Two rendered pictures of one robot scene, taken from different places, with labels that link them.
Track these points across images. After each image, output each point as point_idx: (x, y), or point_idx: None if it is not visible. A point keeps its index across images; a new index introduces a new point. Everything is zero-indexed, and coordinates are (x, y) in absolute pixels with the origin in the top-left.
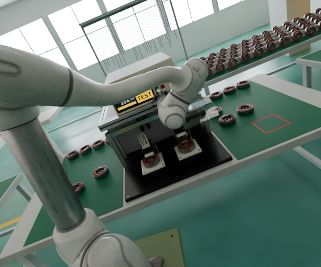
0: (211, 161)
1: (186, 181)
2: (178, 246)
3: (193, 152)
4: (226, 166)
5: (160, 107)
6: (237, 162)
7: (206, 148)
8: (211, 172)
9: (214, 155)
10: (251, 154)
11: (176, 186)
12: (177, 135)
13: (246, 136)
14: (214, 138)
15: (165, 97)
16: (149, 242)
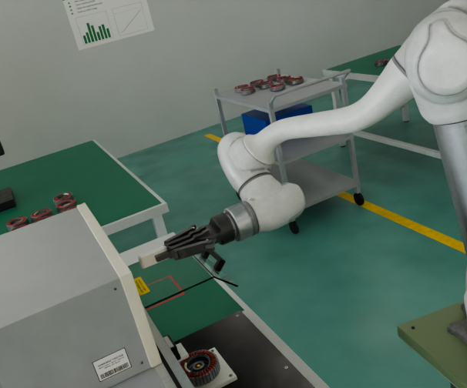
0: (247, 330)
1: (293, 359)
2: (422, 318)
3: (220, 358)
4: (256, 319)
5: (273, 196)
6: (250, 309)
7: (207, 346)
8: (271, 332)
9: (232, 330)
10: (233, 299)
11: (307, 370)
12: (186, 353)
13: (183, 311)
14: (175, 342)
15: (234, 205)
16: (438, 349)
